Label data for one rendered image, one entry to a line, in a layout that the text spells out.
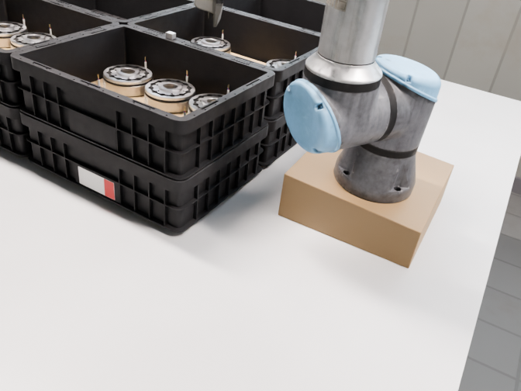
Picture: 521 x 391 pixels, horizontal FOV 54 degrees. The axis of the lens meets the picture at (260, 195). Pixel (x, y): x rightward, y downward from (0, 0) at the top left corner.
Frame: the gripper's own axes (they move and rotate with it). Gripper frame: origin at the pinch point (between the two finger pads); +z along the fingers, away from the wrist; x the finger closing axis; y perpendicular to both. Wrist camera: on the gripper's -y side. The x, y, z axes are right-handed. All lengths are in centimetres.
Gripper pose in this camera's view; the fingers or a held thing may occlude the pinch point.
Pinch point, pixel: (215, 17)
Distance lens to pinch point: 120.1
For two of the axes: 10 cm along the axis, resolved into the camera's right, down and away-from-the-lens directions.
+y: -9.6, 0.6, -2.7
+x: 2.6, 5.6, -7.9
